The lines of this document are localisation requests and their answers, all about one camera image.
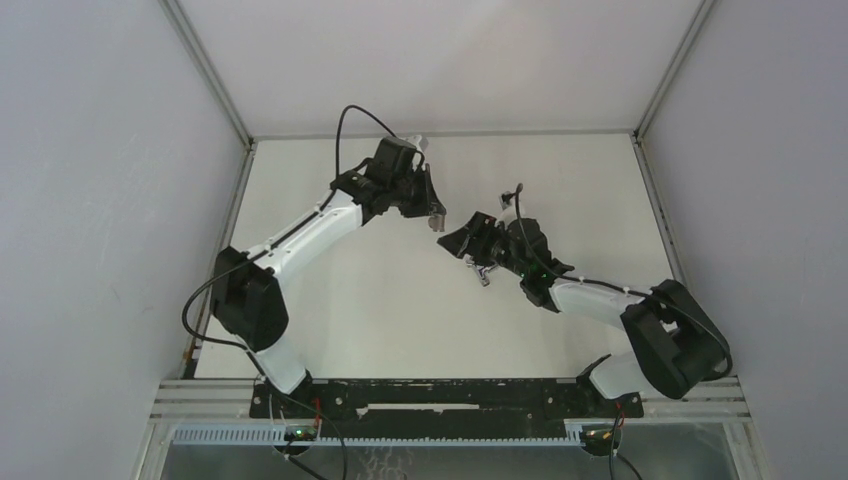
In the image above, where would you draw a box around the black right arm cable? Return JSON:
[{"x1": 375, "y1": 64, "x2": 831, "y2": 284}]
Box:
[{"x1": 513, "y1": 183, "x2": 735, "y2": 382}]

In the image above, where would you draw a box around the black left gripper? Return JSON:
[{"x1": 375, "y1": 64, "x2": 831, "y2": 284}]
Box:
[{"x1": 389, "y1": 165, "x2": 444, "y2": 219}]

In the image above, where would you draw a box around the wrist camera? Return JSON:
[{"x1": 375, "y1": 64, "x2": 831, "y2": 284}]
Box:
[
  {"x1": 499, "y1": 192, "x2": 527, "y2": 227},
  {"x1": 403, "y1": 135, "x2": 428, "y2": 152}
]

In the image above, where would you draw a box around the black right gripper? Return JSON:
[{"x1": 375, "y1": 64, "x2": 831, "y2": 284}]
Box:
[{"x1": 437, "y1": 211, "x2": 528, "y2": 279}]

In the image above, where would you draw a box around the threaded metal pipe fitting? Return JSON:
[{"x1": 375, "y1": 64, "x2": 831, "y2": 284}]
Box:
[{"x1": 428, "y1": 214, "x2": 445, "y2": 233}]

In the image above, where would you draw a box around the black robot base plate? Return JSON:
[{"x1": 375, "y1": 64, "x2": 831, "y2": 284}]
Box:
[{"x1": 249, "y1": 378, "x2": 645, "y2": 441}]

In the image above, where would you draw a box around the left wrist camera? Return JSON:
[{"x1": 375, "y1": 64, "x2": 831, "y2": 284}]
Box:
[{"x1": 403, "y1": 135, "x2": 428, "y2": 152}]

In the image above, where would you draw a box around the white slotted cable duct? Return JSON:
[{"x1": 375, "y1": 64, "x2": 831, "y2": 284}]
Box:
[{"x1": 170, "y1": 425, "x2": 588, "y2": 448}]

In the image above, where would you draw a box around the chrome water faucet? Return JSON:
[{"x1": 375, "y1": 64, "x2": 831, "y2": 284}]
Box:
[{"x1": 463, "y1": 255, "x2": 499, "y2": 287}]

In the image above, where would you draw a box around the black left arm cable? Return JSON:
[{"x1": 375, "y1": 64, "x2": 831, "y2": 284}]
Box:
[{"x1": 180, "y1": 103, "x2": 425, "y2": 379}]

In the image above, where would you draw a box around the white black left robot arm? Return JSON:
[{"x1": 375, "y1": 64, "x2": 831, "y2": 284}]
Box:
[{"x1": 210, "y1": 135, "x2": 447, "y2": 417}]

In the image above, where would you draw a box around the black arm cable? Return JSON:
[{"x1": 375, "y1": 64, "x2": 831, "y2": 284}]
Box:
[
  {"x1": 180, "y1": 103, "x2": 425, "y2": 379},
  {"x1": 513, "y1": 183, "x2": 735, "y2": 382}
]

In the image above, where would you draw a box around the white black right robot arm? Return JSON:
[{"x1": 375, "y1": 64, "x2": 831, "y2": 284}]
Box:
[{"x1": 437, "y1": 212, "x2": 732, "y2": 416}]

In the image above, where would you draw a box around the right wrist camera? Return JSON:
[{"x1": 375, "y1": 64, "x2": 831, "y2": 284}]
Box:
[{"x1": 499, "y1": 192, "x2": 527, "y2": 227}]

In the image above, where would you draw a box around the aluminium frame rail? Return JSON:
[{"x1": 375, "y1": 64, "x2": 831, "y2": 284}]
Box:
[{"x1": 149, "y1": 379, "x2": 261, "y2": 423}]

